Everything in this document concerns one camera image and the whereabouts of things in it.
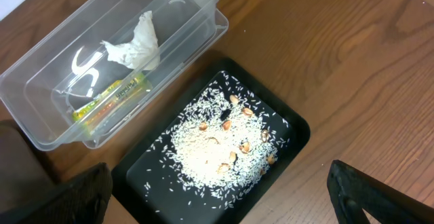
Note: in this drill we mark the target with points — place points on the spilled rice and shells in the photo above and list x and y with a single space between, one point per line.
222 143

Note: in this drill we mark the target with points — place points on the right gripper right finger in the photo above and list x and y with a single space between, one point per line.
354 193

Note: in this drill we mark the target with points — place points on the black plastic tray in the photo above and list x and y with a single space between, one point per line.
151 191

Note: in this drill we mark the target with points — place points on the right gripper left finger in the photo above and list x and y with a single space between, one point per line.
81 200

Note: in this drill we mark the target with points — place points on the white tissue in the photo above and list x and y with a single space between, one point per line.
141 51

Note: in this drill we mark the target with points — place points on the green orange snack wrapper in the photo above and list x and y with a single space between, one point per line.
107 101

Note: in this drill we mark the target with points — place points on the clear plastic container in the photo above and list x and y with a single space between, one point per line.
68 68

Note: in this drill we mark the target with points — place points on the dark brown serving tray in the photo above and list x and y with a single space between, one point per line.
23 177

